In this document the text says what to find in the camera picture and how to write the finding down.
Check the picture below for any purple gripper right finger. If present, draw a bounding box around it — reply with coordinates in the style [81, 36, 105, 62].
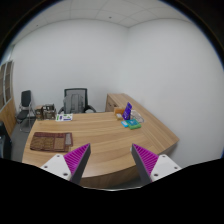
[131, 144, 181, 185]

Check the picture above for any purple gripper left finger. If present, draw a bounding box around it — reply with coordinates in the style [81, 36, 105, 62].
[41, 144, 91, 185]

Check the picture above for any brown patterned towel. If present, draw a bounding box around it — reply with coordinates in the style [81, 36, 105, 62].
[30, 132, 73, 152]

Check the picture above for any wooden office desk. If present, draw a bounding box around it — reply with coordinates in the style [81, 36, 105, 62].
[31, 93, 179, 188]

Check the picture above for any white green flat box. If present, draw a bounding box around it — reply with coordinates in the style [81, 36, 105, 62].
[56, 114, 73, 122]

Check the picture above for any blue small box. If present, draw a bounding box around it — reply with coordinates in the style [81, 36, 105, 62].
[121, 121, 128, 128]

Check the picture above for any clear plastic package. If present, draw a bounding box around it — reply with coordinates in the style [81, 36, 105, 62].
[131, 110, 144, 123]

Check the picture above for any purple standing box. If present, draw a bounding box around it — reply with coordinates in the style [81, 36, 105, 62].
[122, 102, 132, 120]

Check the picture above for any brown cardboard box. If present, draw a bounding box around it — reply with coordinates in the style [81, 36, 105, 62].
[35, 104, 56, 120]

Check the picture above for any orange box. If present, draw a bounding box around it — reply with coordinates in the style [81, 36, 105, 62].
[114, 107, 125, 115]

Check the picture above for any black mesh office chair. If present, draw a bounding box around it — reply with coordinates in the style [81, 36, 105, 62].
[58, 88, 96, 114]

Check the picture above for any black visitor chair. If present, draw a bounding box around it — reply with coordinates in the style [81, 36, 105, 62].
[16, 90, 35, 133]

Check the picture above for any wooden bookshelf cabinet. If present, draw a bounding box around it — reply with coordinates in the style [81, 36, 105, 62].
[0, 61, 16, 135]

